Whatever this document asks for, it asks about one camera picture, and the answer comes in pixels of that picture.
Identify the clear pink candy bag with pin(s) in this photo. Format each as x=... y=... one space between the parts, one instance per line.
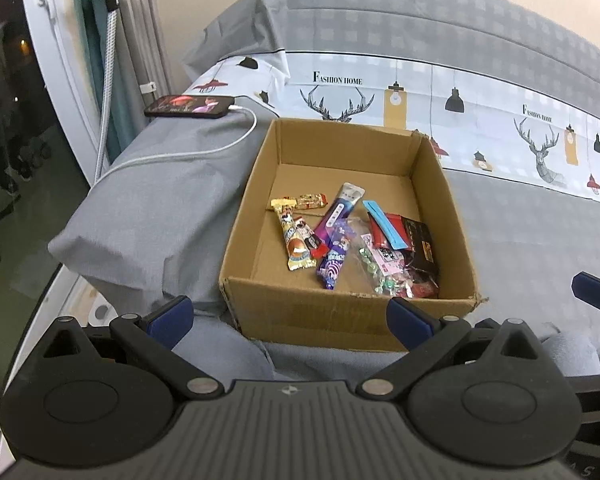
x=385 y=267

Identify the grey printed bed sheet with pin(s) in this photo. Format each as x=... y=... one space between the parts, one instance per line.
x=505 y=235

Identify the white wall clip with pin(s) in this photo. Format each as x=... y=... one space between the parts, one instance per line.
x=147 y=87

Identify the large red snack packet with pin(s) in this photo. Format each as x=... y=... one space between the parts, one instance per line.
x=375 y=235

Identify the pink red small packet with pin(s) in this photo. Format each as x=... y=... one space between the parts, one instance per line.
x=311 y=201

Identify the dark brown chocolate bar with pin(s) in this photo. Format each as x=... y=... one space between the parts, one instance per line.
x=420 y=245

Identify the black smartphone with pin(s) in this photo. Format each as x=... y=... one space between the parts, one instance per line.
x=190 y=106

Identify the grey curtain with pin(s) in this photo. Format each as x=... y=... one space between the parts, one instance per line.
x=140 y=35

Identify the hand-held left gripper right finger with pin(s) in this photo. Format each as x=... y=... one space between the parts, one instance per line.
x=409 y=322

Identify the purple small candy packet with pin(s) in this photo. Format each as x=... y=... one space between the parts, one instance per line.
x=344 y=237
x=332 y=267

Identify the red stick packet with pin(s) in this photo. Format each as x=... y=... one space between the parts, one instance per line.
x=317 y=249

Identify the grey pillow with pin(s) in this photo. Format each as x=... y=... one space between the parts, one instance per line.
x=155 y=210

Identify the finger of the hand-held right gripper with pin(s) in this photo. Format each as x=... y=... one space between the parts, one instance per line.
x=597 y=292

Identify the white window frame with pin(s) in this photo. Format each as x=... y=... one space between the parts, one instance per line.
x=60 y=60

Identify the blue stick packet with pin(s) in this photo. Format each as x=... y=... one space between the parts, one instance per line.
x=385 y=225

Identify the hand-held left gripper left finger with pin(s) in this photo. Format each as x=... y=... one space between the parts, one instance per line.
x=169 y=321

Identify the pale grey cloth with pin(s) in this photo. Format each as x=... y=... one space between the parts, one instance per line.
x=220 y=350

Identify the yellow cartoon snack packet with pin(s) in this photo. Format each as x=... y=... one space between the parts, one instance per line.
x=295 y=250

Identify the white purple long packet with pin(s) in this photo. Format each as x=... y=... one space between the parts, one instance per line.
x=337 y=210

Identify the brown cardboard box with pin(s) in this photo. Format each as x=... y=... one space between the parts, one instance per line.
x=305 y=315

